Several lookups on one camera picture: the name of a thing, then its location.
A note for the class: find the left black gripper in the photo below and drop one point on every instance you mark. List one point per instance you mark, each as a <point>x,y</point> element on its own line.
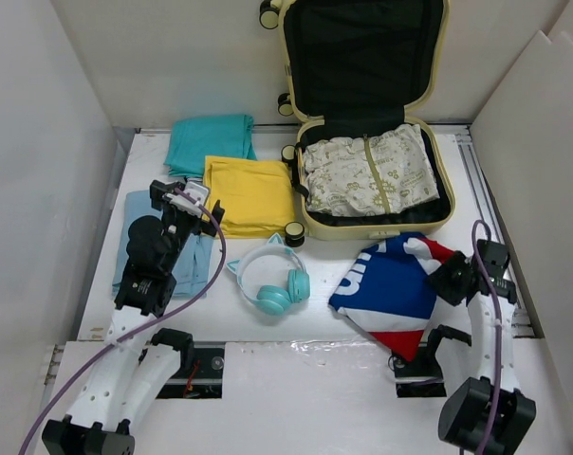
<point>160,203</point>

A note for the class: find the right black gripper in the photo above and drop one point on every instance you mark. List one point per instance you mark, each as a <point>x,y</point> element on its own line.
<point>456,260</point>

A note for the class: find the light blue shirt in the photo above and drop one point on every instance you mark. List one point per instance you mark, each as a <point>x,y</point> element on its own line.
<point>192,268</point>

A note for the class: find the red white blue shirt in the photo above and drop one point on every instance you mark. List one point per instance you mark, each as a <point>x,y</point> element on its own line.
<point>385,291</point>

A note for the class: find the cream printed zip pouch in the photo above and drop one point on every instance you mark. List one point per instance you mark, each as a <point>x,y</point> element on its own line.
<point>369,175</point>

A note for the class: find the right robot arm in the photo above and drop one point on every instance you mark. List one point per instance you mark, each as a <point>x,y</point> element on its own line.
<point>485,411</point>

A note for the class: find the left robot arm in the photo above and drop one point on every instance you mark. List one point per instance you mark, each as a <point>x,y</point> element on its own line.
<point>139,355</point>

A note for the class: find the teal folded cloth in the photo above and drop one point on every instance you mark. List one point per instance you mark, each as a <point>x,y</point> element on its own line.
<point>193,139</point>

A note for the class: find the yellow folded cloth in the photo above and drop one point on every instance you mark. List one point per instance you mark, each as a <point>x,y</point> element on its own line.
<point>256,195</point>

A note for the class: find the teal cat-ear headphones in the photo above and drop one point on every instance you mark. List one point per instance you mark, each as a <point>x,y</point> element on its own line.
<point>272,277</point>

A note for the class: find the yellow open suitcase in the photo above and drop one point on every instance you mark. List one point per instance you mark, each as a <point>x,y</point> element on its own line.
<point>354,69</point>

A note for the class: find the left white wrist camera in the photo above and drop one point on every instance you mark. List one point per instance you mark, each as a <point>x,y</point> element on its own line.
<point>190,199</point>

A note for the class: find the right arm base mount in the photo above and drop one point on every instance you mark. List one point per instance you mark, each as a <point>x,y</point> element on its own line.
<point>419,378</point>

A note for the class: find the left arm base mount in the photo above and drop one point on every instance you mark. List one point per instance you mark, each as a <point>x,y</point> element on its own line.
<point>201,378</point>

